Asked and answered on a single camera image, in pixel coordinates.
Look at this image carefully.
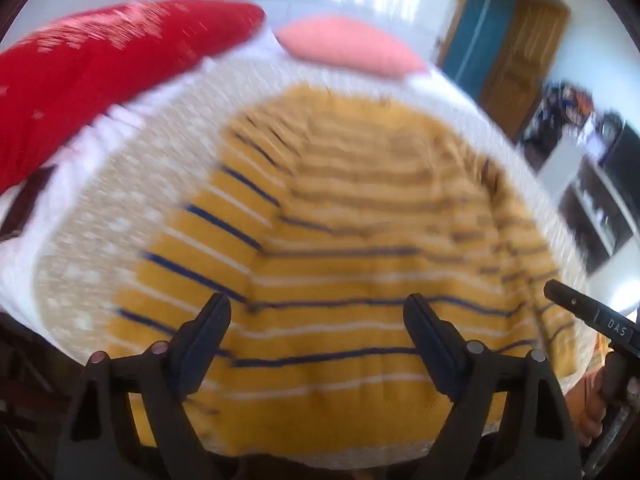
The wooden door with teal panel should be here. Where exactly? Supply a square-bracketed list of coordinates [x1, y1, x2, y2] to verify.
[436, 0, 572, 142]

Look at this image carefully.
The dark clutter pile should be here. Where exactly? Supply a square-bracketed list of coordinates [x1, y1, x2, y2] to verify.
[520, 80, 626, 171]

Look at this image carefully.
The black cabinet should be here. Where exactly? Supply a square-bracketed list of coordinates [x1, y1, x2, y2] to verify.
[557, 122, 640, 276]

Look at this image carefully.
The white bed sheet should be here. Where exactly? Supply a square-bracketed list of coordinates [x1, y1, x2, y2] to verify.
[0, 27, 521, 321]

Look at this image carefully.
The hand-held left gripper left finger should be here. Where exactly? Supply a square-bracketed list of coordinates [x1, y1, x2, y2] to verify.
[55, 292, 233, 480]

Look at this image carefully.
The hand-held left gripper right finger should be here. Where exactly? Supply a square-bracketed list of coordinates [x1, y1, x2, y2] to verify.
[402, 294, 584, 480]

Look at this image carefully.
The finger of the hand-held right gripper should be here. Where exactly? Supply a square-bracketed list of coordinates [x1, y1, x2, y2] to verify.
[544, 280, 640, 357]

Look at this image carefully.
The pink pillow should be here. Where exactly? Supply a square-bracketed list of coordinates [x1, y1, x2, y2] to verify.
[276, 16, 427, 77]

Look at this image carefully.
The red pillow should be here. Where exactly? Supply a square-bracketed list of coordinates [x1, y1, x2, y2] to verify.
[0, 0, 267, 196]

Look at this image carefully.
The dark brown cloth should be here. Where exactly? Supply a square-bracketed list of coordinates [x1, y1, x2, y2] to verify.
[0, 164, 57, 242]

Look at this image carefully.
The person's right hand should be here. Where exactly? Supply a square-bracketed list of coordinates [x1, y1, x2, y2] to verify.
[574, 360, 615, 448]

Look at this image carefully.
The yellow striped knit sweater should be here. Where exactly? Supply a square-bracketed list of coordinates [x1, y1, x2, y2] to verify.
[107, 85, 608, 453]

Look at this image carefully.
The beige spotted blanket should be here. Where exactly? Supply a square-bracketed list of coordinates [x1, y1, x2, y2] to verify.
[32, 55, 608, 471]

